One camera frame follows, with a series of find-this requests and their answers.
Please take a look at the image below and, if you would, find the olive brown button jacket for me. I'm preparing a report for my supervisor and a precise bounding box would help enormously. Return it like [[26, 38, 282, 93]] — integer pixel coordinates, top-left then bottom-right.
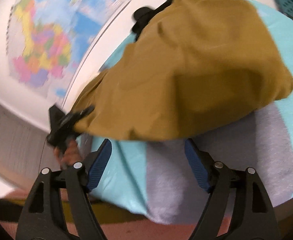
[[73, 0, 293, 141]]

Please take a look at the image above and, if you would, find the person's left hand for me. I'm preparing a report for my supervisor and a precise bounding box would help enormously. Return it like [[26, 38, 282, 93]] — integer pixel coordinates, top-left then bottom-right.
[[53, 140, 83, 170]]

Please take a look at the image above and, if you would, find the grey radiator panel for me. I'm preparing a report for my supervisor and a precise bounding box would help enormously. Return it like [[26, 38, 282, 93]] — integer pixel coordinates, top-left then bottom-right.
[[0, 104, 60, 190]]

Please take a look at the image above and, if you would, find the grey patterned blanket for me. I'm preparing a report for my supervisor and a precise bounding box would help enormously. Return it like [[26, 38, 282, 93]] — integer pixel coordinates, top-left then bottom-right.
[[146, 104, 293, 224]]

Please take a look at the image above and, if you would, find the turquoise bed sheet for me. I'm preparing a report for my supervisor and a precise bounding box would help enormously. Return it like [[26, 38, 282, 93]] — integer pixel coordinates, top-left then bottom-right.
[[91, 0, 293, 217]]

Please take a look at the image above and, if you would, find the colourful wall map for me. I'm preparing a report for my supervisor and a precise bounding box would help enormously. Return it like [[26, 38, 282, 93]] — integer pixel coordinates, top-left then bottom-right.
[[6, 0, 131, 103]]

